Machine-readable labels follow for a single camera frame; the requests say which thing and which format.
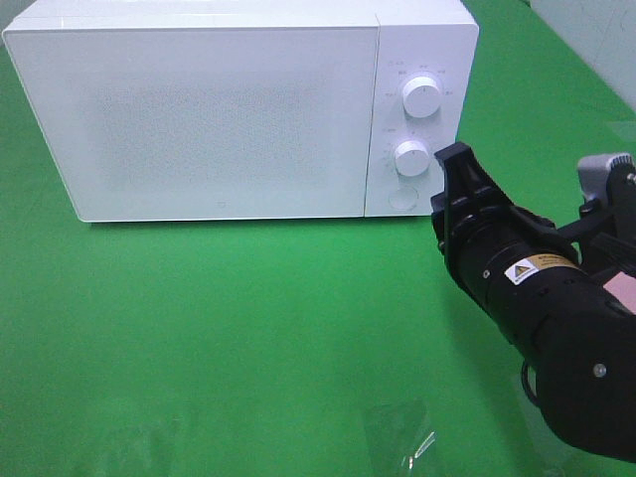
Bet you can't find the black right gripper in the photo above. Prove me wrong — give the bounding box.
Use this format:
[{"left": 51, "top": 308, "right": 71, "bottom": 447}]
[{"left": 431, "top": 142, "right": 577, "bottom": 298}]

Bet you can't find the pink round plate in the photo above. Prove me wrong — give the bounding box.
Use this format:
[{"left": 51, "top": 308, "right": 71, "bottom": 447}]
[{"left": 603, "top": 271, "right": 636, "bottom": 314}]

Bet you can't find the white microwave door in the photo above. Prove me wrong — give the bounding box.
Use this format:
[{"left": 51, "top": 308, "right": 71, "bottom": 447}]
[{"left": 6, "top": 28, "right": 378, "bottom": 222}]

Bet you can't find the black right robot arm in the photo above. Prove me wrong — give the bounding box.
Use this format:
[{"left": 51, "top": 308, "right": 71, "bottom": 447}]
[{"left": 431, "top": 142, "right": 635, "bottom": 462}]

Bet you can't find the lower white round knob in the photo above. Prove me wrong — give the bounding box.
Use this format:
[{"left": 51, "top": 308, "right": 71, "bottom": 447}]
[{"left": 394, "top": 140, "right": 431, "bottom": 177}]

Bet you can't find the white round knob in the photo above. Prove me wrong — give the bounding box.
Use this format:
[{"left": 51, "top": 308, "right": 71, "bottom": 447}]
[
  {"left": 401, "top": 75, "right": 442, "bottom": 119},
  {"left": 394, "top": 140, "right": 431, "bottom": 177}
]

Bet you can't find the round white door-release button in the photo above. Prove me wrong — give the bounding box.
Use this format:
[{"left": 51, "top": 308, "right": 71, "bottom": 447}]
[{"left": 389, "top": 187, "right": 418, "bottom": 211}]

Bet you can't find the upper white round knob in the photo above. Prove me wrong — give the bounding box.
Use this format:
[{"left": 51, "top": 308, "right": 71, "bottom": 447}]
[{"left": 401, "top": 75, "right": 442, "bottom": 119}]

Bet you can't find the white microwave oven body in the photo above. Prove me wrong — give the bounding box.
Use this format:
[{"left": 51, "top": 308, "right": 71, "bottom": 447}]
[{"left": 2, "top": 1, "right": 479, "bottom": 218}]

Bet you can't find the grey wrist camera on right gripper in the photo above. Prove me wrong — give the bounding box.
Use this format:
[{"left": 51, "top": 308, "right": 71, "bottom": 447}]
[{"left": 576, "top": 152, "right": 634, "bottom": 206}]

